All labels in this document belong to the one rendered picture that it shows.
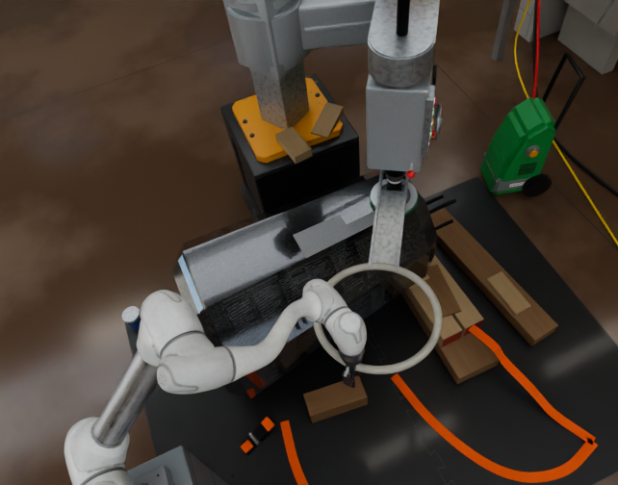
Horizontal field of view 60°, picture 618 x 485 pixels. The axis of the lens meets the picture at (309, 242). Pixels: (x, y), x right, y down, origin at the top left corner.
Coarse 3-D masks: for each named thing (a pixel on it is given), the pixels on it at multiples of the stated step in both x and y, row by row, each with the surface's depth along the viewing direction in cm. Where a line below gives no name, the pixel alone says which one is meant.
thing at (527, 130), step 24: (504, 120) 316; (528, 120) 300; (552, 120) 295; (504, 144) 316; (528, 144) 303; (480, 168) 350; (504, 168) 322; (528, 168) 321; (504, 192) 338; (528, 192) 334
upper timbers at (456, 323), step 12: (432, 264) 294; (444, 276) 289; (420, 288) 287; (456, 288) 284; (420, 300) 283; (456, 300) 280; (468, 300) 280; (420, 312) 286; (432, 312) 278; (468, 312) 276; (432, 324) 275; (444, 324) 274; (456, 324) 273; (468, 324) 272; (480, 324) 277; (444, 336) 270; (456, 336) 274
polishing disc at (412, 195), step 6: (384, 180) 250; (402, 180) 249; (384, 186) 248; (402, 186) 247; (408, 186) 247; (372, 192) 247; (408, 192) 245; (414, 192) 245; (372, 198) 245; (408, 198) 243; (414, 198) 243; (408, 204) 241; (414, 204) 241; (408, 210) 240
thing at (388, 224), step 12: (384, 192) 230; (396, 192) 229; (384, 204) 228; (396, 204) 227; (384, 216) 226; (396, 216) 226; (384, 228) 225; (396, 228) 224; (372, 240) 219; (384, 240) 223; (396, 240) 222; (372, 252) 217; (384, 252) 221; (396, 252) 220; (396, 264) 215
